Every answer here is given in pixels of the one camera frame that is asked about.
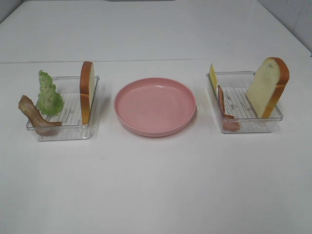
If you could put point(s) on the right clear plastic tray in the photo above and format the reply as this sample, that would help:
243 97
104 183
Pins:
238 115

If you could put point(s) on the left clear plastic tray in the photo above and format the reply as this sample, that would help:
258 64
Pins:
70 116

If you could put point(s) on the yellow cheese slice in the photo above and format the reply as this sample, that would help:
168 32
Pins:
213 77

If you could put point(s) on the bread slice in right tray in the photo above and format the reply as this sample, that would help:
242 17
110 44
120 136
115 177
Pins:
267 86

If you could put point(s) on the bread slice from tray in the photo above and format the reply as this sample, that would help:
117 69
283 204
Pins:
87 89

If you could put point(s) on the pink bacon strip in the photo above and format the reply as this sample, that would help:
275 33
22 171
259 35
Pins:
223 104

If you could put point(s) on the pink round plate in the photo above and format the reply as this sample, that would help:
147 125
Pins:
155 107

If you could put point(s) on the clear plastic tray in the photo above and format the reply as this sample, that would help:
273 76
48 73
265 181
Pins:
238 115
70 116

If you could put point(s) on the green lettuce leaf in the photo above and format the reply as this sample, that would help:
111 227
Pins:
50 102

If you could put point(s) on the brown bacon strip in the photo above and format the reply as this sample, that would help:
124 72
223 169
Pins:
34 114

